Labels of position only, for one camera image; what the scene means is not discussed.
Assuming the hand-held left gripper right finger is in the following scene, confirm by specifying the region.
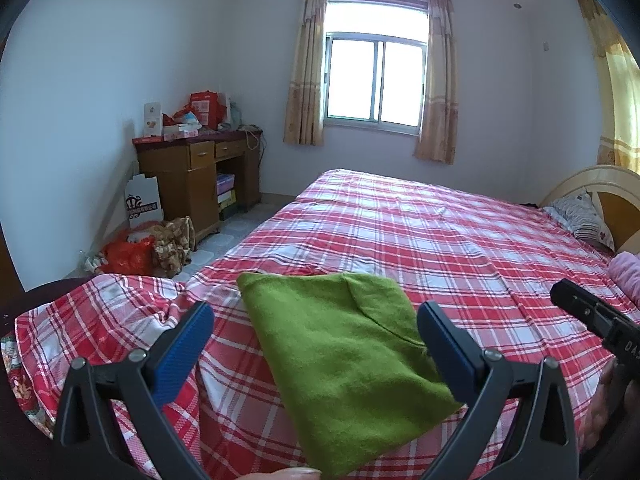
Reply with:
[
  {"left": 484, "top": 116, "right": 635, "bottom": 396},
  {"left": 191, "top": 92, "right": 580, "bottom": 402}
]
[{"left": 416, "top": 301, "right": 581, "bottom": 480}]

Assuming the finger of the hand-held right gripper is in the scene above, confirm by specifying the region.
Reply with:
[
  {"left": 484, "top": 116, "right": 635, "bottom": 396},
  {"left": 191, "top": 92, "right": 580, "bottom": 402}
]
[{"left": 550, "top": 278, "right": 626, "bottom": 342}]

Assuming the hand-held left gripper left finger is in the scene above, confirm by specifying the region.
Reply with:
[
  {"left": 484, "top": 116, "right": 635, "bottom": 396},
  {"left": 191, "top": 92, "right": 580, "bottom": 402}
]
[{"left": 52, "top": 301, "right": 216, "bottom": 480}]

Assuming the green striped knit sweater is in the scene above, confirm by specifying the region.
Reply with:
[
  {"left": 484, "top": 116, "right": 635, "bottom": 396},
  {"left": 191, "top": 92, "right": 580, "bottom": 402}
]
[{"left": 236, "top": 271, "right": 463, "bottom": 480}]

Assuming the person's right hand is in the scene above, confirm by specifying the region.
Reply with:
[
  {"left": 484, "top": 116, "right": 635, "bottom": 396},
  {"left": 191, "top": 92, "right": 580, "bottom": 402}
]
[{"left": 584, "top": 364, "right": 627, "bottom": 453}]

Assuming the person's left hand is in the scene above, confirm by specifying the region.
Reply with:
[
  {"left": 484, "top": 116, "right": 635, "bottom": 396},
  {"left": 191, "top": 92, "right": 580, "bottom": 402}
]
[{"left": 245, "top": 467, "right": 322, "bottom": 480}]

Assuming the pink fleece blanket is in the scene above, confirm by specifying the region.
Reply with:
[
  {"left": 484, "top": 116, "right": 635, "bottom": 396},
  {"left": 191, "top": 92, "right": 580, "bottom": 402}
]
[{"left": 611, "top": 252, "right": 640, "bottom": 308}]

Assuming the striped floral pillow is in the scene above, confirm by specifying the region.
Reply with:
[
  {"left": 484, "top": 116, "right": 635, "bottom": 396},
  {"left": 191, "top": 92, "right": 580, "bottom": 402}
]
[{"left": 542, "top": 189, "right": 616, "bottom": 252}]

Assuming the brown patterned bag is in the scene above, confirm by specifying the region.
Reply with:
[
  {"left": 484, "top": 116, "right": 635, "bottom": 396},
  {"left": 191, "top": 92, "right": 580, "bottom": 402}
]
[{"left": 151, "top": 216, "right": 193, "bottom": 278}]

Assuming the bed with red plaid sheet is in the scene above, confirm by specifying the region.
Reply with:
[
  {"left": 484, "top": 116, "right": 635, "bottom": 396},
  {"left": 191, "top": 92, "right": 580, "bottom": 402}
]
[{"left": 0, "top": 167, "right": 640, "bottom": 480}]

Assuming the cream wooden headboard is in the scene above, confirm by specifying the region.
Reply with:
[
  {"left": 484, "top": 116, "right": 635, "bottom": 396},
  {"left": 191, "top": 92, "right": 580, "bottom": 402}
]
[{"left": 539, "top": 165, "right": 640, "bottom": 256}]

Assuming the white printed paper bag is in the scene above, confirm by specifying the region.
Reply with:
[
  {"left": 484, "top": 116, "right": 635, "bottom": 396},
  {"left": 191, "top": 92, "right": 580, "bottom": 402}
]
[{"left": 124, "top": 174, "right": 165, "bottom": 228}]

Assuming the colourful printed quilt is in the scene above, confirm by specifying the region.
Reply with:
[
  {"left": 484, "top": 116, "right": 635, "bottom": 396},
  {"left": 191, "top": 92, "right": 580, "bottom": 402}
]
[{"left": 0, "top": 330, "right": 56, "bottom": 441}]

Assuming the stack of boxes under desk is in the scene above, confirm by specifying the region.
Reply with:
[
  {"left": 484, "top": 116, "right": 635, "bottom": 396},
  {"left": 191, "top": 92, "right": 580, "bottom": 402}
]
[{"left": 216, "top": 173, "right": 237, "bottom": 221}]

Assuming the brown wooden desk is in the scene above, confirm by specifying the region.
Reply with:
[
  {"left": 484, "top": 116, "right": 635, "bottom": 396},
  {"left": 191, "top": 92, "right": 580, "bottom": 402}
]
[{"left": 132, "top": 129, "right": 263, "bottom": 243}]

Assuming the yellow patterned curtain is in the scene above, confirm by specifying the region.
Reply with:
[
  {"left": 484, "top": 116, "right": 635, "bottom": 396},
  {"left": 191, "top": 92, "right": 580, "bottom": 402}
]
[{"left": 575, "top": 0, "right": 640, "bottom": 173}]

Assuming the red plastic bag with packets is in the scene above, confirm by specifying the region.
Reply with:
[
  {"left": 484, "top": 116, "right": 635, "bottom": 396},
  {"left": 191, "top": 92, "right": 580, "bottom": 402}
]
[{"left": 162, "top": 105, "right": 203, "bottom": 140}]

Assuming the white upright card box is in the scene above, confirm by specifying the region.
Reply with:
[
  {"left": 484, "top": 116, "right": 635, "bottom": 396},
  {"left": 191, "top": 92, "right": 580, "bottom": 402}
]
[{"left": 143, "top": 102, "right": 164, "bottom": 137}]

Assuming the red gift box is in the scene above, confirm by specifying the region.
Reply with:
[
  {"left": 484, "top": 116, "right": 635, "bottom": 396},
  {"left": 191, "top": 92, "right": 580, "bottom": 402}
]
[{"left": 189, "top": 91, "right": 221, "bottom": 131}]

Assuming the beige patterned curtain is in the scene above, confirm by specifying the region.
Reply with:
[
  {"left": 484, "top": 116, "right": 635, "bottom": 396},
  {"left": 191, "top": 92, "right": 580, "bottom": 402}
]
[
  {"left": 283, "top": 0, "right": 329, "bottom": 147},
  {"left": 412, "top": 0, "right": 458, "bottom": 164}
]

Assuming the sliding glass window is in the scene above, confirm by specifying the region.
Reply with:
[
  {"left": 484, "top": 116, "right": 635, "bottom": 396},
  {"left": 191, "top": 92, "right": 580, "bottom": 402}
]
[{"left": 324, "top": 2, "right": 430, "bottom": 137}]

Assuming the white cable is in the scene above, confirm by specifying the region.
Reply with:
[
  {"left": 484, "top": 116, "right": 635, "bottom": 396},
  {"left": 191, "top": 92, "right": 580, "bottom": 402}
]
[{"left": 240, "top": 124, "right": 262, "bottom": 152}]

